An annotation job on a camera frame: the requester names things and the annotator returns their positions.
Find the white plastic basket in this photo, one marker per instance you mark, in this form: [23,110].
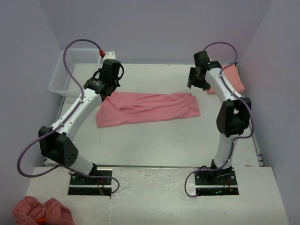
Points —
[82,63]

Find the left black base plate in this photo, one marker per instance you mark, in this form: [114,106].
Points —
[80,185]

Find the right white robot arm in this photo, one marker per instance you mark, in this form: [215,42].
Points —
[233,117]

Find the folded salmon t shirt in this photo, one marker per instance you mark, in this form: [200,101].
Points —
[232,75]

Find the crumpled salmon shirt pile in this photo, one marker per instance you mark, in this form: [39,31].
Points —
[29,211]

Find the pink t shirt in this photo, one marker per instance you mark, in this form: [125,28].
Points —
[133,107]

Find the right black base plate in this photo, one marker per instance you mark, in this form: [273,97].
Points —
[218,183]

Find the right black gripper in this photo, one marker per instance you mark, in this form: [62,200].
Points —
[192,81]

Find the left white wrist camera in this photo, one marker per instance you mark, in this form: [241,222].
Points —
[109,55]

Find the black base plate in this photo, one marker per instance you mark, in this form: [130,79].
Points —
[218,183]
[80,185]

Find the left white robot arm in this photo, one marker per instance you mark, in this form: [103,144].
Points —
[56,141]

